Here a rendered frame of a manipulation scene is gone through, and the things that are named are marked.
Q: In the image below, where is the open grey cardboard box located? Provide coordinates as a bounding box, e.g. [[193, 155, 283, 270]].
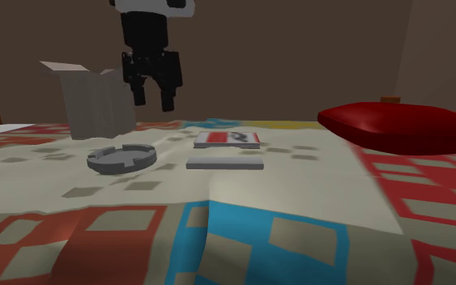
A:
[[39, 60, 139, 141]]

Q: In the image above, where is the dark red pillow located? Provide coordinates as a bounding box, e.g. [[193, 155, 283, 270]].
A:
[[316, 101, 456, 156]]

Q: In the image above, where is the bed with patterned quilt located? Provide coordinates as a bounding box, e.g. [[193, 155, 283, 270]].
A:
[[0, 96, 456, 285]]

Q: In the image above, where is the grey round ashtray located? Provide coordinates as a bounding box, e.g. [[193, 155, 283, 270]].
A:
[[86, 143, 158, 177]]

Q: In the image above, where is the flat grey rectangular slab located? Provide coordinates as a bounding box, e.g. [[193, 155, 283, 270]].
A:
[[185, 155, 266, 172]]

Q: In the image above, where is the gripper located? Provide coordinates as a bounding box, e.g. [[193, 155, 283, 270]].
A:
[[120, 11, 184, 113]]

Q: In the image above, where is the red and white book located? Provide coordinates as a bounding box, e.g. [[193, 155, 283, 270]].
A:
[[192, 130, 262, 150]]

